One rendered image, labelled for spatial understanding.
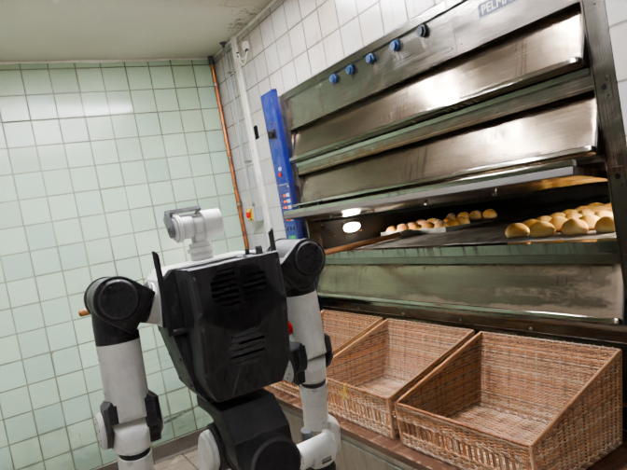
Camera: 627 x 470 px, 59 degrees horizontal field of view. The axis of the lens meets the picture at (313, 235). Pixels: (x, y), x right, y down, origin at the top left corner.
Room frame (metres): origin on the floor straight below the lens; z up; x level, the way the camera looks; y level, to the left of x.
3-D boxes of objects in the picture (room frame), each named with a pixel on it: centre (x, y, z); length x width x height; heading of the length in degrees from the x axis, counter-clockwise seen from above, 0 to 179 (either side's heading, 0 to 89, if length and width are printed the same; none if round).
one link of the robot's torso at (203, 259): (1.25, 0.24, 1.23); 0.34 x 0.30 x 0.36; 119
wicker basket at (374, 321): (2.77, 0.08, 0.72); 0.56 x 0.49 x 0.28; 30
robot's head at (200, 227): (1.30, 0.26, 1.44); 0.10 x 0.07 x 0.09; 119
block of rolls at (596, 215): (2.13, -1.11, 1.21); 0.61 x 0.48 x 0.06; 120
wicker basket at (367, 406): (2.26, -0.21, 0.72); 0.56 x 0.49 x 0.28; 30
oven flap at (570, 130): (2.41, -0.44, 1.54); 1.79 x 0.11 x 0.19; 30
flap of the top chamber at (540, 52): (2.41, -0.44, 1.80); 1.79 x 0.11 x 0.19; 30
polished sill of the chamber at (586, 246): (2.43, -0.46, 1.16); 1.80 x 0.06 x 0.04; 30
